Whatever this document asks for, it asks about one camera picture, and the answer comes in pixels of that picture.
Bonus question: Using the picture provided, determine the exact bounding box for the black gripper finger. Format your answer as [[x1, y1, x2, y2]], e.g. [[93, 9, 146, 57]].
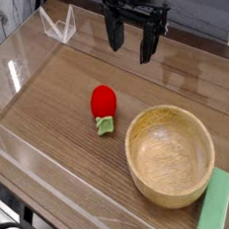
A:
[[104, 5, 124, 52], [139, 22, 159, 64]]

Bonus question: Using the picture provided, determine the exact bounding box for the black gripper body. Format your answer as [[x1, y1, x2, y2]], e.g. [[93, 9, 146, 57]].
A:
[[103, 0, 170, 26]]

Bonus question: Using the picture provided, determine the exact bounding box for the red plush strawberry toy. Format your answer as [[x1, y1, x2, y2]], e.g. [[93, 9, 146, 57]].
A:
[[90, 85, 117, 136]]

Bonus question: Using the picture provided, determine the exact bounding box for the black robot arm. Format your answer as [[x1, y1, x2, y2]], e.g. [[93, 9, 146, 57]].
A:
[[102, 0, 170, 64]]

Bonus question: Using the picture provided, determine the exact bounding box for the wooden bowl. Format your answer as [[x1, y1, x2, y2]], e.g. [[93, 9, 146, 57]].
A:
[[124, 105, 216, 209]]

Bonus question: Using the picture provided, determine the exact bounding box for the green foam block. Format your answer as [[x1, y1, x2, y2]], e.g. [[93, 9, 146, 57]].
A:
[[196, 168, 229, 229]]

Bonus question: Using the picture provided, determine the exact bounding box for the clear acrylic corner bracket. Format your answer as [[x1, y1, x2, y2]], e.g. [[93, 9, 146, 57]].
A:
[[39, 6, 77, 44]]

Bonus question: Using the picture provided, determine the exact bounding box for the clear acrylic enclosure wall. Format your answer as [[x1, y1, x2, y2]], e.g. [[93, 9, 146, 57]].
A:
[[0, 0, 229, 229]]

